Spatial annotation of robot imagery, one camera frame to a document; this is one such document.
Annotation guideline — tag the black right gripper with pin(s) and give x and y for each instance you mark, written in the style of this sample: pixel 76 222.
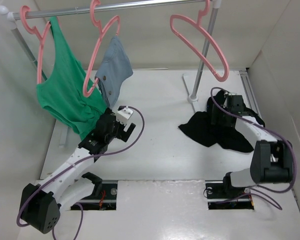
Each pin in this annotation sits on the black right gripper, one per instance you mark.
pixel 217 110

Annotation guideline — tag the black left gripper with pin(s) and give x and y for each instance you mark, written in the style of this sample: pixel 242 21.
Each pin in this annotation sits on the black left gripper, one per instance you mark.
pixel 123 135

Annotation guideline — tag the black t shirt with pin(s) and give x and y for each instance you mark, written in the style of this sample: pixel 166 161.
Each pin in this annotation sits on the black t shirt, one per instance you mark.
pixel 200 130

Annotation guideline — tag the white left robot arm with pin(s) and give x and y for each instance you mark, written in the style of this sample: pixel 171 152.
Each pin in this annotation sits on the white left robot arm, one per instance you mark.
pixel 41 205

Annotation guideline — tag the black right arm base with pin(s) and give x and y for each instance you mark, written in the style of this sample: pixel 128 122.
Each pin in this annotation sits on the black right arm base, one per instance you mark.
pixel 221 195

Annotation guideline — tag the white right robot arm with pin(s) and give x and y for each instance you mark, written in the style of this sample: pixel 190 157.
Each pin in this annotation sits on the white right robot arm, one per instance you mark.
pixel 273 159

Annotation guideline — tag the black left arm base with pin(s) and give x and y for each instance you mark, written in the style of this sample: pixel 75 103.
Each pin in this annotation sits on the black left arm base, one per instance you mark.
pixel 103 196

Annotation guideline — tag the middle pink hanger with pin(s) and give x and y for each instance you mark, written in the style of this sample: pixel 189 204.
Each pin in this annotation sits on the middle pink hanger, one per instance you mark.
pixel 102 32

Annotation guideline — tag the blue denim garment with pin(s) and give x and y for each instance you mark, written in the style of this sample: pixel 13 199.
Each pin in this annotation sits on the blue denim garment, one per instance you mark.
pixel 115 68

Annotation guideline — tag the green tank top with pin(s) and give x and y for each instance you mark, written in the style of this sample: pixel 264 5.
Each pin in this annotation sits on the green tank top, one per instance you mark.
pixel 62 93

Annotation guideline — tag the silver clothes rack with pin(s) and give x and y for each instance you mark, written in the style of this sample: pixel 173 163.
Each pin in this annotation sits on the silver clothes rack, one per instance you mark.
pixel 13 17

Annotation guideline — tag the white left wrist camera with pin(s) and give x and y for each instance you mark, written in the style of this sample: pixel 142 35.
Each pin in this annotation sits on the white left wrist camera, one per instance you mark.
pixel 123 114

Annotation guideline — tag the aluminium rail right side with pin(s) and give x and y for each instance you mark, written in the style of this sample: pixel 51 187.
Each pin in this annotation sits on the aluminium rail right side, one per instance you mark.
pixel 252 133

